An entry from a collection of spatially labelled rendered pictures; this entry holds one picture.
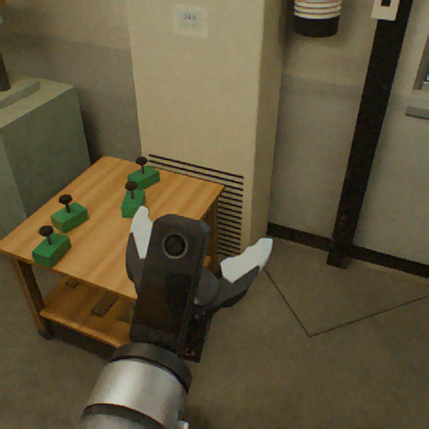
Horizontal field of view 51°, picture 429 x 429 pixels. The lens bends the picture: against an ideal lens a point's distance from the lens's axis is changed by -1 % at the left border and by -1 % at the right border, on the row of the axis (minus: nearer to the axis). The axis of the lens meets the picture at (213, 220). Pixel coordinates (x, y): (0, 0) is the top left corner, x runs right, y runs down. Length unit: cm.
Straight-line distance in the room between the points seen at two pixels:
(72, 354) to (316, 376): 96
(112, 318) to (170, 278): 144
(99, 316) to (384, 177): 129
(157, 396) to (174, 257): 11
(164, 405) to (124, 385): 3
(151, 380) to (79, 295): 157
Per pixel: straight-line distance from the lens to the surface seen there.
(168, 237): 37
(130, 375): 37
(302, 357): 192
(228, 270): 46
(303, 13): 167
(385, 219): 216
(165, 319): 39
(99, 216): 171
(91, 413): 37
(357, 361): 196
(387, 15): 170
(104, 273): 148
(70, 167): 240
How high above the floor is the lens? 156
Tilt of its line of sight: 39 degrees down
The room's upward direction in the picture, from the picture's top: straight up
